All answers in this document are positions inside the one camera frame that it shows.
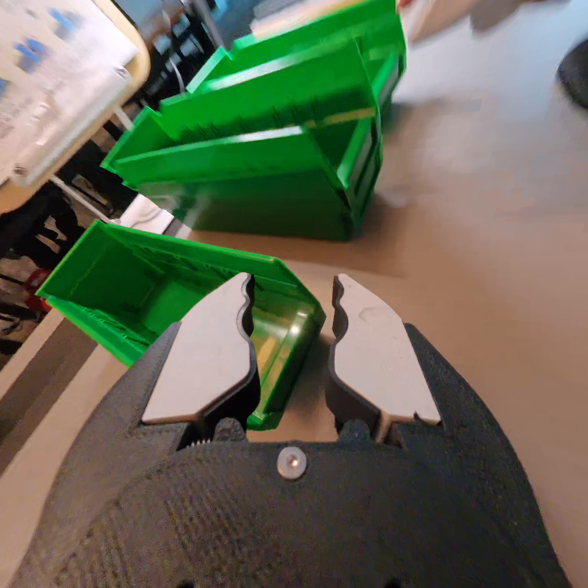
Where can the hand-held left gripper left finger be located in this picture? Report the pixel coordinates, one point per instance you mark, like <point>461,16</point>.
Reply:
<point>202,358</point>

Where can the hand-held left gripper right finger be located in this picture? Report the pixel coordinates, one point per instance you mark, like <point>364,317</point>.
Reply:
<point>381,358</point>

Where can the light grey desk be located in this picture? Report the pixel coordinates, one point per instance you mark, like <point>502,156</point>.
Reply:
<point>459,229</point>

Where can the red bag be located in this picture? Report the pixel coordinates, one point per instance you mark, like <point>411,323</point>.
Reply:
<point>39,285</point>

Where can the curved plywood display board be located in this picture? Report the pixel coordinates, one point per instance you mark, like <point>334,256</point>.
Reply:
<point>143,64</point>

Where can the white instruction poster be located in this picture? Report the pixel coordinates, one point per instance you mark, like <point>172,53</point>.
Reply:
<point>46,46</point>

